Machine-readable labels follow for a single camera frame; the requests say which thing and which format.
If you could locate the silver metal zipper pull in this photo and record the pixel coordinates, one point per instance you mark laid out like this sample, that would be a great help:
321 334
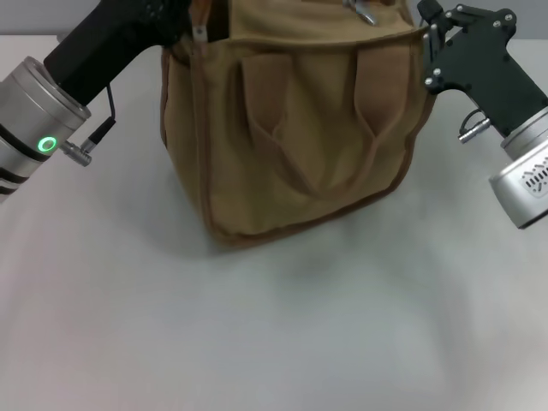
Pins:
366 15

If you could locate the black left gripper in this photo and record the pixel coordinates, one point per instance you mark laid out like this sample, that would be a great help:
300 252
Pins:
111 38

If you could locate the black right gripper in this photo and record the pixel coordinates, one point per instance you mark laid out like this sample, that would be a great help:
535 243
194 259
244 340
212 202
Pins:
484 64

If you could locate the khaki canvas food bag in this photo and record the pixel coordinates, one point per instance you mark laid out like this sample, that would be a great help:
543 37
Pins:
299 171

